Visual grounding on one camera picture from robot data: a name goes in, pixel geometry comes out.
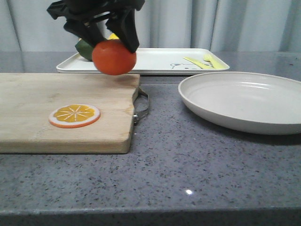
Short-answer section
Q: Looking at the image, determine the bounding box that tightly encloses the yellow plastic fork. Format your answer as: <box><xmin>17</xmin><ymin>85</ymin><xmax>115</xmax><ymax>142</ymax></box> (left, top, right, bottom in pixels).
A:
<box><xmin>203</xmin><ymin>54</ymin><xmax>225</xmax><ymax>69</ymax></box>

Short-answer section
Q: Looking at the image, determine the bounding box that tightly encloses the orange fruit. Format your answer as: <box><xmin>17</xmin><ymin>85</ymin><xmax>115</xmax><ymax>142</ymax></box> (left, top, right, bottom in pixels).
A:
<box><xmin>92</xmin><ymin>39</ymin><xmax>136</xmax><ymax>75</ymax></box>

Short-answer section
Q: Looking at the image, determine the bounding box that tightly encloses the green lime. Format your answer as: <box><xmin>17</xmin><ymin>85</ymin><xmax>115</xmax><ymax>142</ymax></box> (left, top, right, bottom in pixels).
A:
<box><xmin>75</xmin><ymin>39</ymin><xmax>94</xmax><ymax>61</ymax></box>

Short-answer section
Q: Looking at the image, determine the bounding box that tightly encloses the white rectangular tray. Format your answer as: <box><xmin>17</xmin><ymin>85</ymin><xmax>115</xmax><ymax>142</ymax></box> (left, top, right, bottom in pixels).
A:
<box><xmin>56</xmin><ymin>48</ymin><xmax>230</xmax><ymax>75</ymax></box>

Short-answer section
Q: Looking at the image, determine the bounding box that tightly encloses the white round plate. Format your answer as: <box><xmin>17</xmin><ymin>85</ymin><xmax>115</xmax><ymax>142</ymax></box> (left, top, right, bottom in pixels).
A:
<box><xmin>178</xmin><ymin>72</ymin><xmax>301</xmax><ymax>135</ymax></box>

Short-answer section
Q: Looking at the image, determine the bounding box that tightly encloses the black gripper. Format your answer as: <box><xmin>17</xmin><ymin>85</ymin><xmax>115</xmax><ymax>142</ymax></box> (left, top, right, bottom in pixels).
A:
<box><xmin>47</xmin><ymin>0</ymin><xmax>145</xmax><ymax>53</ymax></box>

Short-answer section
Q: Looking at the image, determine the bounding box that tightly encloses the orange slice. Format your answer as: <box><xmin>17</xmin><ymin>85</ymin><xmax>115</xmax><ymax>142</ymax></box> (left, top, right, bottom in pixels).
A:
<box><xmin>48</xmin><ymin>104</ymin><xmax>101</xmax><ymax>129</ymax></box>

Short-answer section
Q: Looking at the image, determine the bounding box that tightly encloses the yellow plastic knife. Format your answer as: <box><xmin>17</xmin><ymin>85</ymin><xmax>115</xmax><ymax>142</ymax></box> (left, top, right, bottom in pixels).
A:
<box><xmin>184</xmin><ymin>56</ymin><xmax>213</xmax><ymax>69</ymax></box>

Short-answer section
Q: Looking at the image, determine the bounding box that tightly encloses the metal cutting board handle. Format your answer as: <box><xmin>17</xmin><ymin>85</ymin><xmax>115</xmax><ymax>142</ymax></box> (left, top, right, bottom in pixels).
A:
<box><xmin>133</xmin><ymin>88</ymin><xmax>150</xmax><ymax>125</ymax></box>

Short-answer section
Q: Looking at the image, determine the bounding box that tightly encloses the wooden cutting board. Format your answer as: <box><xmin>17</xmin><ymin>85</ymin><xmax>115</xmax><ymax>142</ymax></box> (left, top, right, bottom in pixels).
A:
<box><xmin>0</xmin><ymin>73</ymin><xmax>140</xmax><ymax>153</ymax></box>

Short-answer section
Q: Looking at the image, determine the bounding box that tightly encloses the grey curtain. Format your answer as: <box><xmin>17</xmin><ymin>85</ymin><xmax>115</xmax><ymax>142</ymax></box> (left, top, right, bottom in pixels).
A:
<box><xmin>0</xmin><ymin>0</ymin><xmax>301</xmax><ymax>52</ymax></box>

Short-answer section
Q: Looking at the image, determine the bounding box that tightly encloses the yellow lemon right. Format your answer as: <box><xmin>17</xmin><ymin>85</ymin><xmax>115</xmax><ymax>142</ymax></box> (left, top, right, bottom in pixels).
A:
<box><xmin>108</xmin><ymin>33</ymin><xmax>119</xmax><ymax>40</ymax></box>

